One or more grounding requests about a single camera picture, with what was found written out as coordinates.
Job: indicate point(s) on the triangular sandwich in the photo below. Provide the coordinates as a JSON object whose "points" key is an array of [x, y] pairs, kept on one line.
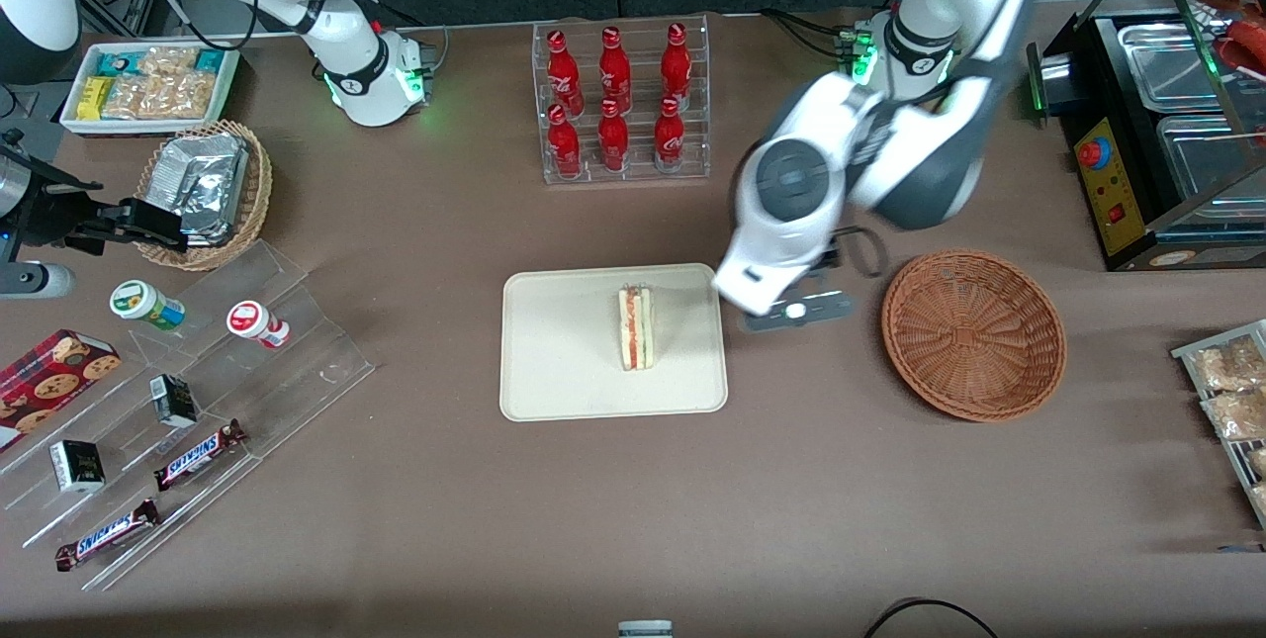
{"points": [[637, 326]]}

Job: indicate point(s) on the yellow snack packet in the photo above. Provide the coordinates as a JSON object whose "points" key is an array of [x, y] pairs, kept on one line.
{"points": [[95, 99]]}

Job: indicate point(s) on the grey white capped object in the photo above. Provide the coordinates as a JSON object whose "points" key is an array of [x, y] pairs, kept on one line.
{"points": [[645, 629]]}

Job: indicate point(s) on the clear cracker snack bag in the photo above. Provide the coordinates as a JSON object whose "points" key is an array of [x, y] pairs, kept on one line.
{"points": [[1259, 500], [1236, 414], [1231, 364], [1258, 462]]}

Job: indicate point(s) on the red lid white cup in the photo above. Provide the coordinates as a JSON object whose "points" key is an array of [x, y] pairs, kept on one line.
{"points": [[252, 322]]}

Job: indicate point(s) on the cream rectangular serving tray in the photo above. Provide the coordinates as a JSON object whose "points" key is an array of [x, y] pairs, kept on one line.
{"points": [[564, 341]]}

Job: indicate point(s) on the green lid white cup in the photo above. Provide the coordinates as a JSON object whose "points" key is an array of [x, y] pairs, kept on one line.
{"points": [[143, 305]]}

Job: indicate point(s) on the clear peanut snack bag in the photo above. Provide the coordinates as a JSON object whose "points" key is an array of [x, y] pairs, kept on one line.
{"points": [[168, 60], [129, 99], [186, 96]]}

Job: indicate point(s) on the light tan wicker basket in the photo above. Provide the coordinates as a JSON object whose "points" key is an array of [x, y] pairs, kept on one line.
{"points": [[259, 183]]}

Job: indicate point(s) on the steel food pan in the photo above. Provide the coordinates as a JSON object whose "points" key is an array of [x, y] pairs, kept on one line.
{"points": [[1172, 64], [1202, 158]]}

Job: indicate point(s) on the clear acrylic stepped stand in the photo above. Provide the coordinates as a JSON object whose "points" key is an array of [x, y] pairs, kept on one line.
{"points": [[297, 371]]}

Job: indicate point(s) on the brown round wicker basket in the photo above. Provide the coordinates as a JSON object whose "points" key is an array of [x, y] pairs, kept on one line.
{"points": [[974, 336]]}

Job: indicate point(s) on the silver foil wrapped pack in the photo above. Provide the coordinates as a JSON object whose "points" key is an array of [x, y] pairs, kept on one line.
{"points": [[203, 183]]}

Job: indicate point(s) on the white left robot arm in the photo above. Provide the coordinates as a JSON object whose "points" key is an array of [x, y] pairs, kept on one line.
{"points": [[791, 183]]}

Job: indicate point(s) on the small black carton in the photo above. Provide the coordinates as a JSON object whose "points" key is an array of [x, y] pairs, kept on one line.
{"points": [[77, 466], [174, 401]]}

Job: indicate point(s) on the brown snickers bar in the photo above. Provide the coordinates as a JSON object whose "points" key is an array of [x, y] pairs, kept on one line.
{"points": [[107, 534], [198, 455]]}

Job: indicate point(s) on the white rectangular snack bin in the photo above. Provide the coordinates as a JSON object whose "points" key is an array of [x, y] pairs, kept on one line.
{"points": [[74, 124]]}

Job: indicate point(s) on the red grilled sausage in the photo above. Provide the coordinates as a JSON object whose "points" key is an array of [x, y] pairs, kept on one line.
{"points": [[1241, 49]]}

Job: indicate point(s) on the black hot food display case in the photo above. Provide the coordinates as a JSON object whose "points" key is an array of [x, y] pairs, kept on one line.
{"points": [[1113, 213]]}

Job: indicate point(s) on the red cola bottle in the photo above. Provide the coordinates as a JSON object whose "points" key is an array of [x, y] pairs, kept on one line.
{"points": [[564, 74], [670, 138], [676, 64], [614, 69], [613, 141], [564, 148]]}

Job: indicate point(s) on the clear acrylic bottle rack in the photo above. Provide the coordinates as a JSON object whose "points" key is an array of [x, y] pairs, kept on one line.
{"points": [[638, 84]]}

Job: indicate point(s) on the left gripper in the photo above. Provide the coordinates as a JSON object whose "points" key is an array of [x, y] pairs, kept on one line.
{"points": [[828, 260]]}

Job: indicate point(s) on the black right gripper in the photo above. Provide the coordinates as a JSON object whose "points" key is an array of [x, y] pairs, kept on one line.
{"points": [[54, 212]]}

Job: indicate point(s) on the red plaid cookie box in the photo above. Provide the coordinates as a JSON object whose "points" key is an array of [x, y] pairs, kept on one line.
{"points": [[49, 386]]}

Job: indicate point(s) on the teal snack packet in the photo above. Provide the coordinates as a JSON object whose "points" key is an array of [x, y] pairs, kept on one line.
{"points": [[115, 63], [210, 60]]}

